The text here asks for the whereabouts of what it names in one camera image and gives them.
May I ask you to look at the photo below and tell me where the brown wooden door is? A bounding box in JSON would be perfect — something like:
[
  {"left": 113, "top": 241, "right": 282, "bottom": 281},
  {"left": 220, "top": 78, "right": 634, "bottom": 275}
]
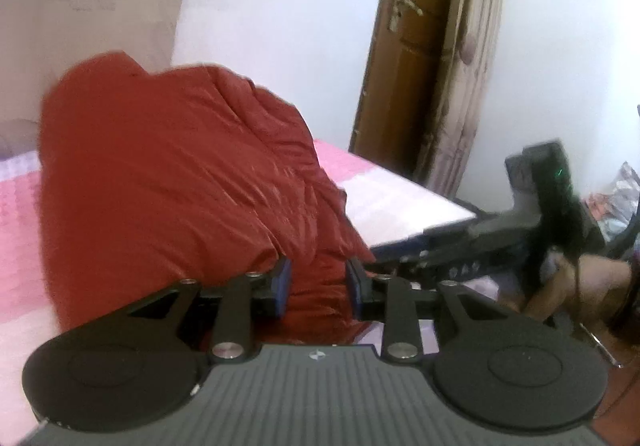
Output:
[{"left": 349, "top": 0, "right": 451, "bottom": 177}]

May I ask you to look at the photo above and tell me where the floral beige curtain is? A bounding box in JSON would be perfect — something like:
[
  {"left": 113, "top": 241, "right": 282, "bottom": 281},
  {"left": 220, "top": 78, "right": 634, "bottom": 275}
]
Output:
[{"left": 0, "top": 0, "right": 199, "bottom": 125}]

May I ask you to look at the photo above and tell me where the pink white bed sheet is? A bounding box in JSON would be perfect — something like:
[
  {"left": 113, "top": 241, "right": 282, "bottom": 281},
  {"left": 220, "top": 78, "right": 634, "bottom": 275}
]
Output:
[{"left": 1, "top": 141, "right": 472, "bottom": 445}]

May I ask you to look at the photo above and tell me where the red puffer jacket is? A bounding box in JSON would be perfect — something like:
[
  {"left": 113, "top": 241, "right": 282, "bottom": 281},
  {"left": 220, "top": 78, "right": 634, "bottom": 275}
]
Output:
[{"left": 38, "top": 53, "right": 372, "bottom": 344}]

